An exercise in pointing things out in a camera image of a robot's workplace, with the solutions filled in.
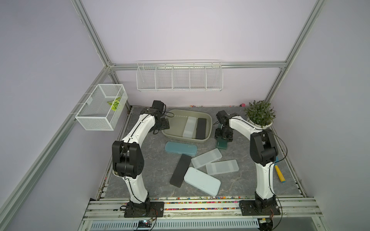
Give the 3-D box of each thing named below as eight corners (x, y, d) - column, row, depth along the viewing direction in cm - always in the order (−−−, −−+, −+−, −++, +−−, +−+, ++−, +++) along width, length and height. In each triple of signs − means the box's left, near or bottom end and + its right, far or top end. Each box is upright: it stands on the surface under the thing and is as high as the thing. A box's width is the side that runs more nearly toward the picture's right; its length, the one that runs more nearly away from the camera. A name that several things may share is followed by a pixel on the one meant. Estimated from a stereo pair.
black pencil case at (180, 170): (169, 183, 84) (168, 182, 82) (182, 154, 96) (182, 152, 93) (179, 188, 83) (179, 187, 80) (192, 158, 94) (192, 156, 92)
